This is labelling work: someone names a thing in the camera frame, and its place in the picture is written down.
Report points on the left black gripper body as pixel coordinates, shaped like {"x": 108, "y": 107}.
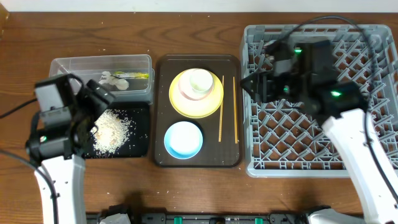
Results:
{"x": 86, "y": 101}

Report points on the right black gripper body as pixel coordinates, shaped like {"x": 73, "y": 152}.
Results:
{"x": 284, "y": 86}

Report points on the cooked rice pile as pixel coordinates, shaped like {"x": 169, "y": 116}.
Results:
{"x": 111, "y": 132}

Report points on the small white green cup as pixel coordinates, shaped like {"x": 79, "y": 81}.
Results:
{"x": 201, "y": 81}

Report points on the light blue bowl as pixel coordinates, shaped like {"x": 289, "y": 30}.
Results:
{"x": 183, "y": 140}

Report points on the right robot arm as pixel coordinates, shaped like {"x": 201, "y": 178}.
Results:
{"x": 305, "y": 73}

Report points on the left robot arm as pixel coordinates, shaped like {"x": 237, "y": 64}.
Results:
{"x": 60, "y": 135}

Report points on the black waste tray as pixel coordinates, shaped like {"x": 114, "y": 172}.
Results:
{"x": 138, "y": 143}

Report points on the clear plastic waste bin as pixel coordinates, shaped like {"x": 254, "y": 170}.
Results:
{"x": 91, "y": 68}

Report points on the grey dishwasher rack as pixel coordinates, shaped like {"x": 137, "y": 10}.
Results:
{"x": 279, "y": 140}

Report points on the right wooden chopstick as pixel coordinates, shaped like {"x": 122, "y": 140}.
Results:
{"x": 235, "y": 112}

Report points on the wooden chopstick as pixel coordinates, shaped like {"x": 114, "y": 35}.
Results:
{"x": 221, "y": 115}
{"x": 235, "y": 112}

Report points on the crumpled white tissue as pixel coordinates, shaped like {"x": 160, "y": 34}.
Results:
{"x": 117, "y": 79}

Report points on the green yellow wrapper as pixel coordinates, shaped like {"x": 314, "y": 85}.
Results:
{"x": 131, "y": 75}

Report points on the left wooden chopstick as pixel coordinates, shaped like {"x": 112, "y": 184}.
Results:
{"x": 221, "y": 115}

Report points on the dark brown serving tray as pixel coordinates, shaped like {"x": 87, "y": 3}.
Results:
{"x": 213, "y": 153}

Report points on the yellow plate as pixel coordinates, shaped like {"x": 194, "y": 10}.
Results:
{"x": 196, "y": 109}

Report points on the pink bowl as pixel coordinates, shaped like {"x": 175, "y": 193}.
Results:
{"x": 185, "y": 87}

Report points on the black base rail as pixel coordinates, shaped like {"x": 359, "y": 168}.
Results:
{"x": 124, "y": 214}

